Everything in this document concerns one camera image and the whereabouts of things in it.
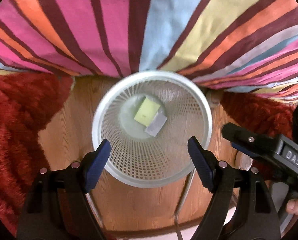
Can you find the colourful striped bed sheet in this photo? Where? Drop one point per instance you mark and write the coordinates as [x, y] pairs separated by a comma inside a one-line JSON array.
[[240, 46]]

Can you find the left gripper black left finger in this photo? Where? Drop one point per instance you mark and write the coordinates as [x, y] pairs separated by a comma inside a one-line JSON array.
[[57, 206]]

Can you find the white mesh trash basket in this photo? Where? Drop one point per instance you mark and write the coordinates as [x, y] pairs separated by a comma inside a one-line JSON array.
[[136, 158]]

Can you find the white lavender barcode box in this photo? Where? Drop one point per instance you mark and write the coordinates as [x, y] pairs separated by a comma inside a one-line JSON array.
[[156, 125]]

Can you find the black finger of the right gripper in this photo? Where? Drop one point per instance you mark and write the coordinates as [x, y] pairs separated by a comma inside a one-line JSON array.
[[250, 149], [239, 135]]

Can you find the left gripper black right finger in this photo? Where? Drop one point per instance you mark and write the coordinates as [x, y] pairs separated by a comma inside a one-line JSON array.
[[241, 206]]

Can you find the red fluffy rug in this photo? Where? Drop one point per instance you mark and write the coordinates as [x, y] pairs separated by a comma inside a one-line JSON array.
[[28, 101]]

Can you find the person's right hand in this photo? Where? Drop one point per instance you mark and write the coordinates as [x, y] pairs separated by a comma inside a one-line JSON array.
[[292, 206]]

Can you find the lime green box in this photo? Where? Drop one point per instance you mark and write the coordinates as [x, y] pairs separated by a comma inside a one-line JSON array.
[[146, 112]]

